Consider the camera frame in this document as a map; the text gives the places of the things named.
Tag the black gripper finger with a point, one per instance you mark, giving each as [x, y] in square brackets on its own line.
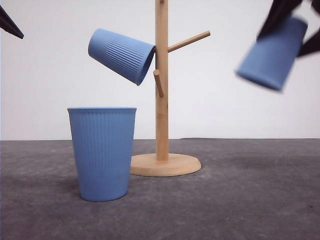
[311, 45]
[8, 25]
[279, 10]

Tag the blue ribbed cup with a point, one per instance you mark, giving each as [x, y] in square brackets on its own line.
[271, 60]
[103, 140]
[124, 55]

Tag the wooden cup tree stand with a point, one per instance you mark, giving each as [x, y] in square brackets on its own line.
[162, 163]

